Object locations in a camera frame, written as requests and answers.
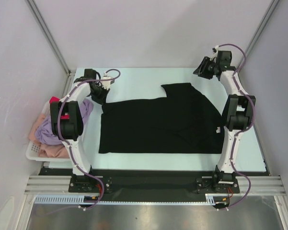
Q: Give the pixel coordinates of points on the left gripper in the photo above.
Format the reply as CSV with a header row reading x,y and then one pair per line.
x,y
102,100

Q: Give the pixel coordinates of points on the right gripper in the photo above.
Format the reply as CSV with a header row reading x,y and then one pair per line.
x,y
201,71

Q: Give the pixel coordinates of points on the black t shirt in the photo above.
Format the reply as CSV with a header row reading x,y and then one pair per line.
x,y
185,121

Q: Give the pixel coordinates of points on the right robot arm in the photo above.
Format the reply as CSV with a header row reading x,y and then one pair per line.
x,y
237,118

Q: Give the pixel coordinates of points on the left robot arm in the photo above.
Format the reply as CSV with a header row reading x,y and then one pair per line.
x,y
67,124

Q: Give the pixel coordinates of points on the red t shirt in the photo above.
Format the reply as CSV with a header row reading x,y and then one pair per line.
x,y
55,99

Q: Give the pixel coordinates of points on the lilac t shirt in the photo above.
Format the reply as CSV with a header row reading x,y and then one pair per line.
x,y
44,132

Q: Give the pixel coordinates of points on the pink t shirt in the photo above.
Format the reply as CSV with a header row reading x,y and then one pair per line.
x,y
45,150

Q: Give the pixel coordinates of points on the white laundry basket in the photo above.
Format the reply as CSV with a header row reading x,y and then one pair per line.
x,y
32,152

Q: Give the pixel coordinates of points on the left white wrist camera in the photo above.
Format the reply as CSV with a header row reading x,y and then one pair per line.
x,y
106,81

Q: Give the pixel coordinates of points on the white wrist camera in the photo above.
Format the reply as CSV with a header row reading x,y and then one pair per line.
x,y
215,53
106,81

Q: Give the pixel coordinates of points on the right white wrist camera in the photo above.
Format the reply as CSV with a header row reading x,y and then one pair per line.
x,y
215,53

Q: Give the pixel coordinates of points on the right aluminium corner post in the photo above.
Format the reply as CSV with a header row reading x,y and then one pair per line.
x,y
260,28

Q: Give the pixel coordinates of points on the aluminium corner post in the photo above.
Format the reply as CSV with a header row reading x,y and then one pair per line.
x,y
47,34
260,28

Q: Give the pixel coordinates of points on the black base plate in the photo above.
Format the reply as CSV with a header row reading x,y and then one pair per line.
x,y
144,186

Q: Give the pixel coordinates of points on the aluminium front rail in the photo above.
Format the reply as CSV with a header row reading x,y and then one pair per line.
x,y
59,185

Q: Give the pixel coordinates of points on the left aluminium corner post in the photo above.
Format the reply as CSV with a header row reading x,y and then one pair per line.
x,y
47,34

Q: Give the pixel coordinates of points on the white slotted cable duct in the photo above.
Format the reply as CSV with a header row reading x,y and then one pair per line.
x,y
88,200

